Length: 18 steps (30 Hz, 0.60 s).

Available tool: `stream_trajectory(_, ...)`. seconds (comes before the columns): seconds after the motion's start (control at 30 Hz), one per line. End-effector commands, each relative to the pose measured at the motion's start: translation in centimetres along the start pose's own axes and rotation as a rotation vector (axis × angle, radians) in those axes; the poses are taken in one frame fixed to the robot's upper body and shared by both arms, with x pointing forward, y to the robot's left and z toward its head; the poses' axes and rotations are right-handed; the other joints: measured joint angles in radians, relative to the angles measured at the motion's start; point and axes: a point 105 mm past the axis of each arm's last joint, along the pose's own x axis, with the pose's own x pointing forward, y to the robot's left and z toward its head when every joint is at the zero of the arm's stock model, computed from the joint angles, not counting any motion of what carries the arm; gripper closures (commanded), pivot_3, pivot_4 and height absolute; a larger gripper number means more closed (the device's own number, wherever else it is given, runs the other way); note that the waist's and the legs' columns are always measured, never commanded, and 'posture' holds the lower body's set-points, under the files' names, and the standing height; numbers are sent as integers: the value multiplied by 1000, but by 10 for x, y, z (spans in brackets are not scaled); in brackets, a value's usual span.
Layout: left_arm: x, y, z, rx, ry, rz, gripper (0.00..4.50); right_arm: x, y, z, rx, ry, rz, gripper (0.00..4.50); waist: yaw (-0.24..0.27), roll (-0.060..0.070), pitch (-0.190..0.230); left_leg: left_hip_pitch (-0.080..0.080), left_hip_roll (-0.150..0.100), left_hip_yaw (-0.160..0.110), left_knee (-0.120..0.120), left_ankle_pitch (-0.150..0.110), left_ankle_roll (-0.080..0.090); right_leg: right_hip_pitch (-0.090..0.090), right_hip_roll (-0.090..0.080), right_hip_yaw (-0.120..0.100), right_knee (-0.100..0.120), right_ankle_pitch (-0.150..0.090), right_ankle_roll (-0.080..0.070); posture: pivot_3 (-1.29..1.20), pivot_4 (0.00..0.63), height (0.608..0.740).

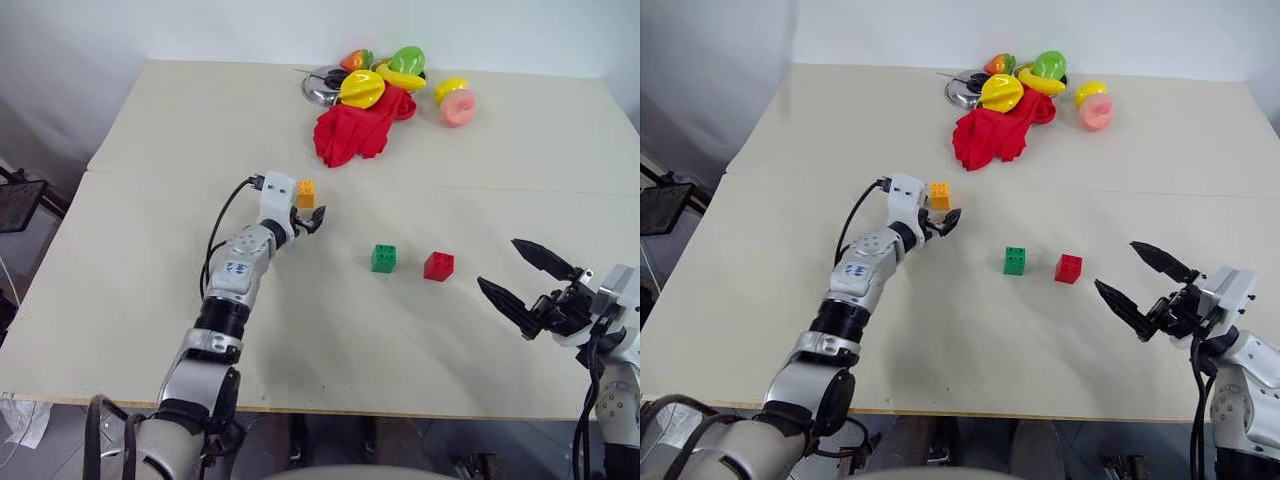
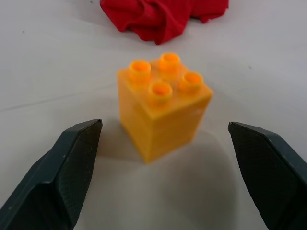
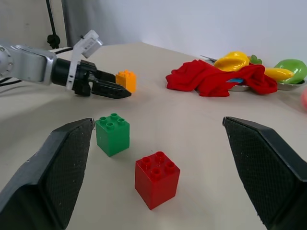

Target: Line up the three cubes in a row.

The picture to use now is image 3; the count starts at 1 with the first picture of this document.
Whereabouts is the red building block cube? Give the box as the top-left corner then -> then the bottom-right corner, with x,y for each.
134,150 -> 181,211

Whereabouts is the orange building block cube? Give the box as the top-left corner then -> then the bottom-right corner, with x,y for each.
115,69 -> 138,94

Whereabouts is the red cloth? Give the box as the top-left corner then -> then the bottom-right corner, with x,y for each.
165,59 -> 279,98

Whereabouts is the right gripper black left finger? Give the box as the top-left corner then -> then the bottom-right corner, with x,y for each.
0,117 -> 94,230

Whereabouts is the green toy pepper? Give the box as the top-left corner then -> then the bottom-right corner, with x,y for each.
273,58 -> 307,85

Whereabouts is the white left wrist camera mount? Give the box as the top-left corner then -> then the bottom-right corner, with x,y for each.
66,29 -> 104,91

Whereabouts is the pink toy fruit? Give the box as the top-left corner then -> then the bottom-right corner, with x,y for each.
300,87 -> 307,111

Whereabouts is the blue item under cloth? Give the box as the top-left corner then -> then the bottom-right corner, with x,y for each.
226,77 -> 246,85

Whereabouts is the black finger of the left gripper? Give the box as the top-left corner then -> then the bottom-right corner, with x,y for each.
95,69 -> 118,84
90,80 -> 132,100

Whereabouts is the round metal plate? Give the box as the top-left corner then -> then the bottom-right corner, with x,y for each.
276,80 -> 307,92
200,55 -> 252,93

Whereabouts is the yellow toy fruit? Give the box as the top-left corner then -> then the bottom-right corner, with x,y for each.
213,50 -> 251,72

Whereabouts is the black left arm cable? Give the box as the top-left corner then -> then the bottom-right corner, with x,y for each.
0,77 -> 24,88

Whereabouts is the green building block cube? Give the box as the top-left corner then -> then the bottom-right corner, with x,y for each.
94,113 -> 130,158

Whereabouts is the black wall cable with plug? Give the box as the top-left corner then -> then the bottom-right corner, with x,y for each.
45,0 -> 61,50

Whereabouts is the small orange green toy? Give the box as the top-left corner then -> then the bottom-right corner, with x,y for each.
250,54 -> 263,66

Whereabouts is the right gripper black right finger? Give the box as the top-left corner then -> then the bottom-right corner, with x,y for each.
222,116 -> 307,230

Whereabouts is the yellow toy banana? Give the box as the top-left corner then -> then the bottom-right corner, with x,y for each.
263,67 -> 295,81

